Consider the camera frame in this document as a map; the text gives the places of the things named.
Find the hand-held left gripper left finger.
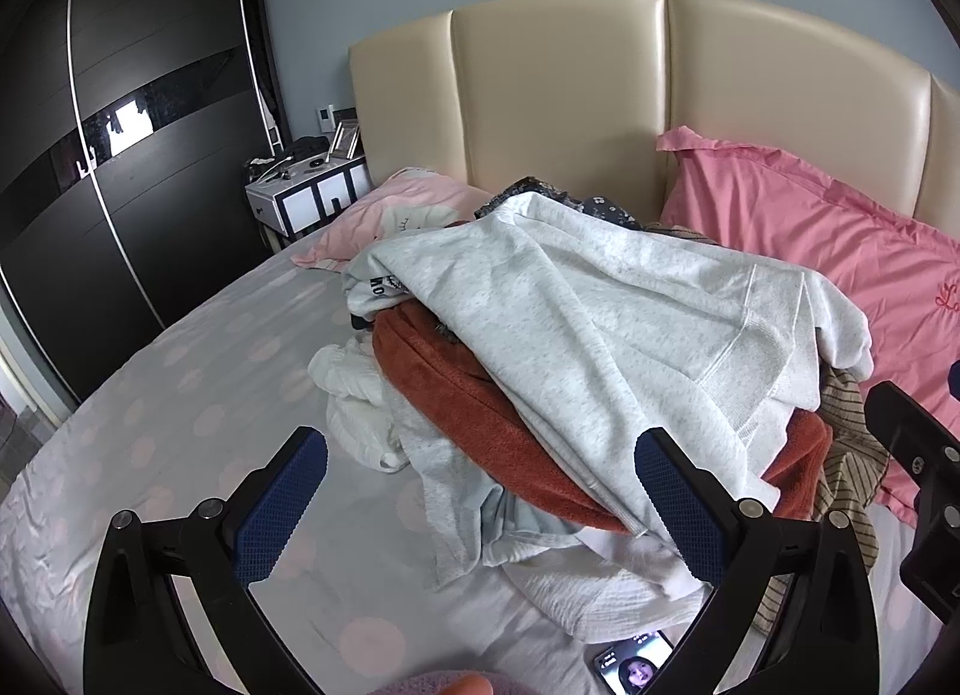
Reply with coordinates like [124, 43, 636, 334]
[82, 426, 331, 695]

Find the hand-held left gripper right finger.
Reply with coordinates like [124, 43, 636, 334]
[634, 427, 878, 695]

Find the grey printed sweatshirt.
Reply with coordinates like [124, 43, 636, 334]
[343, 191, 875, 587]

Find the person's left hand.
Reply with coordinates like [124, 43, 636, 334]
[435, 672, 494, 695]

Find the beige striped garment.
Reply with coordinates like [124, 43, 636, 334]
[750, 365, 890, 636]

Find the white waffle cloth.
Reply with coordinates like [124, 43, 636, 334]
[499, 526, 713, 645]

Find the white crinkled garment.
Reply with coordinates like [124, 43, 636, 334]
[307, 342, 410, 471]

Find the grey polka dot bedsheet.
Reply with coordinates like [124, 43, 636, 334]
[0, 237, 960, 695]

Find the pale blue garment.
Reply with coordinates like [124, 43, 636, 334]
[480, 481, 631, 568]

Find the smartphone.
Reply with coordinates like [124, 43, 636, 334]
[592, 629, 676, 695]

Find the rust orange towel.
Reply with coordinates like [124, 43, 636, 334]
[373, 305, 833, 535]

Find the purple fuzzy robe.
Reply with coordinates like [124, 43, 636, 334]
[379, 669, 518, 695]

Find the plain pink pillow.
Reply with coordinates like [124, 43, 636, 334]
[656, 125, 960, 531]

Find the pink printed pillow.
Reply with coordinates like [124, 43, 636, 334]
[291, 166, 496, 272]

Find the dark floral garment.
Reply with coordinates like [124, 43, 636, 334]
[495, 174, 646, 231]

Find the black and white nightstand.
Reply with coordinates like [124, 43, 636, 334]
[274, 154, 370, 240]

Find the black wardrobe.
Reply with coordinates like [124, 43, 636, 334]
[0, 0, 282, 426]

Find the beige padded headboard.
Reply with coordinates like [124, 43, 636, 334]
[347, 0, 960, 246]

